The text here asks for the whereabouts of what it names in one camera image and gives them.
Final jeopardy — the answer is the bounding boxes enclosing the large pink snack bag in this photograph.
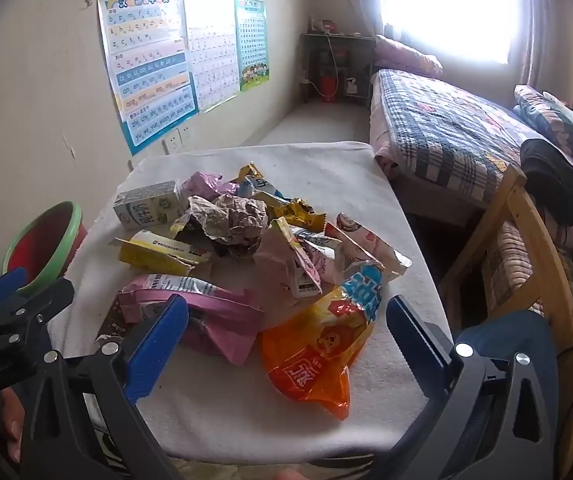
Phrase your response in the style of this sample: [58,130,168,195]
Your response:
[116,274,266,367]

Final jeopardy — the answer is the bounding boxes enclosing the green white milk carton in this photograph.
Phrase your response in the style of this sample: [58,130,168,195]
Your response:
[113,180,188,231]

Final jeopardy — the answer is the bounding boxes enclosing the dark brown wrapper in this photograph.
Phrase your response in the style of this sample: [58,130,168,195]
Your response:
[95,297,140,347]

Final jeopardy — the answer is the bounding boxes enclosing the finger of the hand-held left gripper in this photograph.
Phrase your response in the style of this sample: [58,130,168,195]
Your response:
[0,267,28,308]
[0,277,76,322]

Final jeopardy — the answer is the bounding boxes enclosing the white printed wrapper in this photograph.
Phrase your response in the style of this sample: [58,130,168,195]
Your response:
[289,225,343,262]

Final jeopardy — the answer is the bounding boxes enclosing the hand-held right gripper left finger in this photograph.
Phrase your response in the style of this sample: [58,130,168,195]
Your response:
[24,294,190,480]

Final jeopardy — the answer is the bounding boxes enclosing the floral pillow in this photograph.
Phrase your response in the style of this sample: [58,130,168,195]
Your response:
[513,84,573,162]

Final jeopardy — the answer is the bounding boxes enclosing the yellow brown candy wrapper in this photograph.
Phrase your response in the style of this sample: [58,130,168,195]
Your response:
[266,198,328,234]

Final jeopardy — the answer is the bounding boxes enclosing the person's leg in jeans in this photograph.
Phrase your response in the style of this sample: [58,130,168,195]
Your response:
[449,309,567,480]

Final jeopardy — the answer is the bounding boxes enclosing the orange snack bag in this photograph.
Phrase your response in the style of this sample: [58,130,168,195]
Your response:
[258,264,386,421]

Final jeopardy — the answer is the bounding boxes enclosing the pink pillow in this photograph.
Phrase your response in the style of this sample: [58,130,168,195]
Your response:
[375,34,444,79]

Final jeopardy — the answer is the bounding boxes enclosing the red bin green rim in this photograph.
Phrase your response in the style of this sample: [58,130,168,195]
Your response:
[2,201,88,298]

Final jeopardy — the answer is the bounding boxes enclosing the yellow foil wrapper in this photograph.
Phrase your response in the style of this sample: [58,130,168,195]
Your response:
[237,162,268,187]

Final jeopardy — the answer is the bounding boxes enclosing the flattened yellow white box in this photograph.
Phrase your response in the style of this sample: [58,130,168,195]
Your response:
[110,230,213,277]

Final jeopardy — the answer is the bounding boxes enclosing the blue letter wall poster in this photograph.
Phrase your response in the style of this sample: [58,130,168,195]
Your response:
[97,0,200,157]

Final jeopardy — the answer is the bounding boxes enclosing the crumpled brown paper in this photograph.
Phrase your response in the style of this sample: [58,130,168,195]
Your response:
[185,194,270,259]

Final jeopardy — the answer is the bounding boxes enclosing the small crumpled pink wrapper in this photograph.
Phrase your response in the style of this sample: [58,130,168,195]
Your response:
[180,171,240,202]

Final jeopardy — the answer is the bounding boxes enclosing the wooden chair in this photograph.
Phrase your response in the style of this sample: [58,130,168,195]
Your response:
[437,164,573,480]

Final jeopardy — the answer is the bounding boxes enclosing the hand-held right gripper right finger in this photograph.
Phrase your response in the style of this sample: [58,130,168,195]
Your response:
[366,296,573,480]

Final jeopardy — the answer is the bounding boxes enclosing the white table cloth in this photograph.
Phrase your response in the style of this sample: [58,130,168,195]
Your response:
[49,141,454,466]

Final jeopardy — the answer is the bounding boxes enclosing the white chart wall poster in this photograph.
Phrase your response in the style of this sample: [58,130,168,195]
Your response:
[182,0,241,113]

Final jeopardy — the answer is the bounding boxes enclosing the bed with plaid blanket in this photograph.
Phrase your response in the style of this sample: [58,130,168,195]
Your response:
[369,67,573,281]

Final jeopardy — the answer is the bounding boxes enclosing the pink curtain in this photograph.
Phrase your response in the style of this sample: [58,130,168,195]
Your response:
[513,0,562,92]

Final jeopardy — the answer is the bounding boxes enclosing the black garment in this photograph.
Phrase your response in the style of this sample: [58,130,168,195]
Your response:
[519,138,573,235]

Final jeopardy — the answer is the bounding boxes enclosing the green chart wall poster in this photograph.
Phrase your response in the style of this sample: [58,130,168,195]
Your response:
[234,0,272,92]

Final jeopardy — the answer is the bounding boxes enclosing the dark metal shelf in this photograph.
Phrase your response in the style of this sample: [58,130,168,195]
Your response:
[299,31,378,107]

